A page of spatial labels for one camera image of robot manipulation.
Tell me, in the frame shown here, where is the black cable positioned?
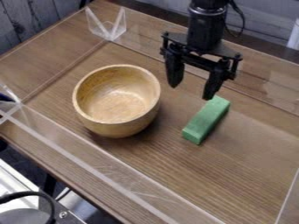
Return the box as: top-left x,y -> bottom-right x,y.
0,190 -> 58,224

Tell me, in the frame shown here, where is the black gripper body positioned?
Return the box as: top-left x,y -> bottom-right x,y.
159,5 -> 245,81

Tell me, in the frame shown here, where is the clear acrylic corner bracket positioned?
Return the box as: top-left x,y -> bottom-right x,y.
86,7 -> 127,41

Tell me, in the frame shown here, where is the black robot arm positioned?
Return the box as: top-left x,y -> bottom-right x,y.
161,0 -> 246,101

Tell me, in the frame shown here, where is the green rectangular block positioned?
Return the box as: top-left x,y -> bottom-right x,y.
182,96 -> 230,144

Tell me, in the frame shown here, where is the clear acrylic front barrier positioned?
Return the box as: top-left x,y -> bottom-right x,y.
0,84 -> 226,224

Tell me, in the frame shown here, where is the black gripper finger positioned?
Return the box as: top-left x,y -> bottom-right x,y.
165,51 -> 185,88
202,67 -> 230,101

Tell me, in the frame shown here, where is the brown wooden bowl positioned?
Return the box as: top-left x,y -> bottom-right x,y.
73,64 -> 162,138

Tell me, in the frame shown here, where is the black table leg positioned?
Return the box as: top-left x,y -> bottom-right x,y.
43,174 -> 58,196

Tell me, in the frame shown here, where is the grey metal bracket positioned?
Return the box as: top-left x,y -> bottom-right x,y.
38,194 -> 87,224

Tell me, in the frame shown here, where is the white post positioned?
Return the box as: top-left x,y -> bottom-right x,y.
287,18 -> 299,50

